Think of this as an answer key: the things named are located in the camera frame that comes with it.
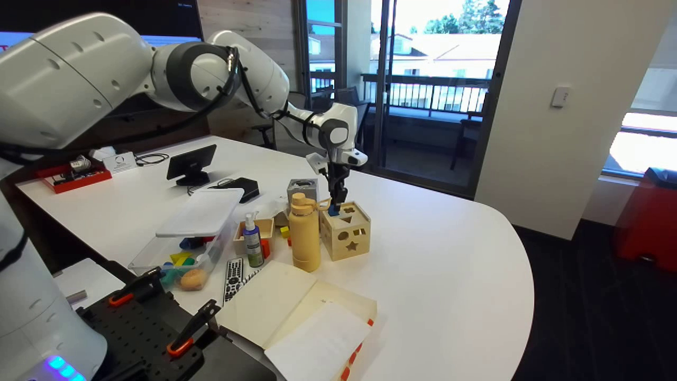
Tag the grey small box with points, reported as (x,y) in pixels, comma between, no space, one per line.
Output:
(303,184)

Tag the white wall switch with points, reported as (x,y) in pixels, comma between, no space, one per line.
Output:
(560,96)

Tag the red armchair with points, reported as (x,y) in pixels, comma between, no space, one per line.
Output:
(649,222)

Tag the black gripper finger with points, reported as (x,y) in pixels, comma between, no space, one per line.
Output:
(331,199)
(342,197)

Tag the open cardboard box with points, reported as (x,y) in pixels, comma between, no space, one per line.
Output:
(309,328)

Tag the clear plastic storage bin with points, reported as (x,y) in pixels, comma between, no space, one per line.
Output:
(188,244)

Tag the wooden shape sorter box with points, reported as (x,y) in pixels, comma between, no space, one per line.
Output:
(348,234)

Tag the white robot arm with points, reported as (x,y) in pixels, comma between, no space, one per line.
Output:
(64,79)

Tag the blue wooden block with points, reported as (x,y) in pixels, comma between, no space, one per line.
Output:
(335,209)

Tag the black perforated clamp plate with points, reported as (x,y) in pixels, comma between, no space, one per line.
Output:
(141,343)

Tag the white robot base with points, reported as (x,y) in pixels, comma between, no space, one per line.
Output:
(37,321)

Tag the small glue bottle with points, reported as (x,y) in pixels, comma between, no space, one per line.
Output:
(252,241)

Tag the black flat pad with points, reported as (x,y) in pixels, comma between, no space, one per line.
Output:
(245,184)

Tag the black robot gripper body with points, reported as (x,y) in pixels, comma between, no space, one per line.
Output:
(338,174)

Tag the wall mounted tv screen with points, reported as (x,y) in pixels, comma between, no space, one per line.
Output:
(158,22)

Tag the white paper sheet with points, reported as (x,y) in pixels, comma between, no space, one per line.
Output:
(86,282)

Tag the white charger adapter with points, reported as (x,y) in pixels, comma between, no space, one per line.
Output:
(112,162)

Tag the red tray with parts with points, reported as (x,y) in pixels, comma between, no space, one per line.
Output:
(73,174)

